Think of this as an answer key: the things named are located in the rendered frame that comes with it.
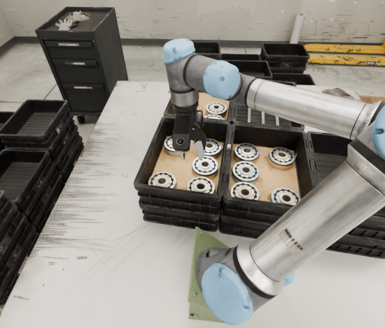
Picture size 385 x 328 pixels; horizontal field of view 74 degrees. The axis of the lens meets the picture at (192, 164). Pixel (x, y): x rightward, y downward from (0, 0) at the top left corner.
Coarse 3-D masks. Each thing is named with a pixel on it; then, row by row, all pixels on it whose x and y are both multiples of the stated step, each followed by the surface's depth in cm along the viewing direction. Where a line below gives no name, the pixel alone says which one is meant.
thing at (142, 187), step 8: (160, 120) 109; (208, 120) 109; (160, 128) 105; (152, 144) 98; (224, 152) 95; (144, 160) 93; (224, 160) 93; (224, 168) 90; (136, 176) 87; (224, 176) 87; (136, 184) 85; (144, 184) 85; (152, 192) 85; (160, 192) 84; (168, 192) 83; (176, 192) 83; (184, 192) 83; (192, 192) 83; (200, 192) 83; (208, 200) 83; (216, 200) 82
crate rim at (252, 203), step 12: (300, 132) 104; (228, 156) 94; (228, 168) 90; (312, 168) 90; (228, 180) 86; (312, 180) 86; (240, 204) 81; (252, 204) 80; (264, 204) 79; (276, 204) 79; (288, 204) 79
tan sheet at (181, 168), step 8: (168, 136) 117; (192, 144) 113; (192, 152) 110; (160, 160) 107; (168, 160) 107; (176, 160) 107; (184, 160) 107; (192, 160) 107; (216, 160) 107; (160, 168) 104; (168, 168) 104; (176, 168) 104; (184, 168) 104; (176, 176) 100; (184, 176) 100; (192, 176) 100; (216, 176) 100; (176, 184) 98; (184, 184) 98; (216, 184) 98; (216, 192) 95
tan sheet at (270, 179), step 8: (232, 152) 110; (264, 152) 110; (232, 160) 107; (264, 160) 107; (264, 168) 104; (272, 168) 104; (264, 176) 100; (272, 176) 100; (280, 176) 100; (288, 176) 100; (296, 176) 100; (232, 184) 98; (256, 184) 98; (264, 184) 98; (272, 184) 98; (280, 184) 98; (288, 184) 98; (296, 184) 98; (264, 192) 95; (296, 192) 95; (264, 200) 92
